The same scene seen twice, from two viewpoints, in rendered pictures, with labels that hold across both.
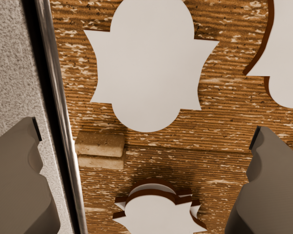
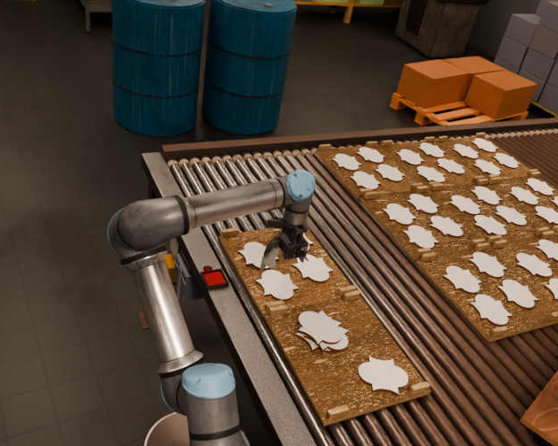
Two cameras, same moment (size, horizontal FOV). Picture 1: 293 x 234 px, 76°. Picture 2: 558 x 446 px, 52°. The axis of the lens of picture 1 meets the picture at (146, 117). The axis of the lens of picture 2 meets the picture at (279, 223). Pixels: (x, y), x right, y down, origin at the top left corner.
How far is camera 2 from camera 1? 1.83 m
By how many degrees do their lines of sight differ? 82
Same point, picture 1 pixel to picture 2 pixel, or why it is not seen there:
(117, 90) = (271, 289)
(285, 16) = (299, 266)
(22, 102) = (236, 313)
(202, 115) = (301, 292)
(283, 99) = (318, 279)
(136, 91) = (276, 288)
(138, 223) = (311, 327)
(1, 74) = (228, 306)
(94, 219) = (293, 357)
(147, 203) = (306, 315)
